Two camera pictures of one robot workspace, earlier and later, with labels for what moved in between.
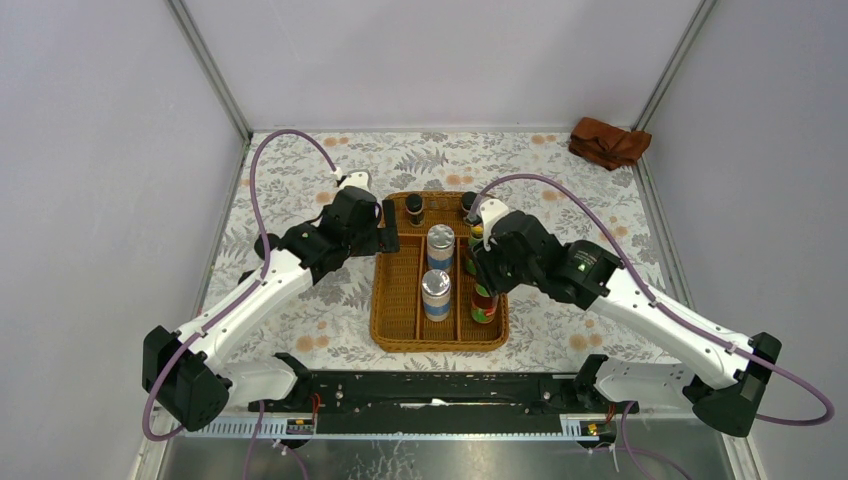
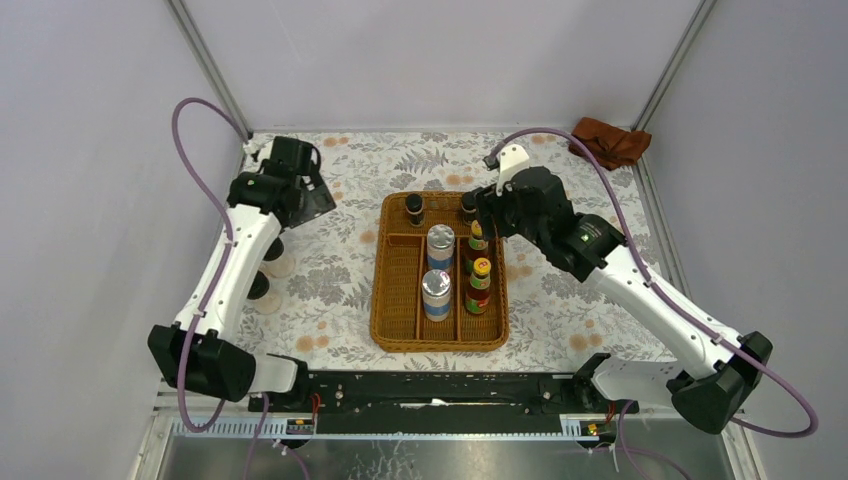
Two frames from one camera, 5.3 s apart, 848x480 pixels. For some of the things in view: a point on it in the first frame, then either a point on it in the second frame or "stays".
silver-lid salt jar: [440, 245] stays
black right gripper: [485, 265] → [489, 203]
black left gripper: [388, 235] → [316, 202]
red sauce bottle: [476, 236] stays
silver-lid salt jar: [436, 292] stays
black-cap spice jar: [414, 207] stays
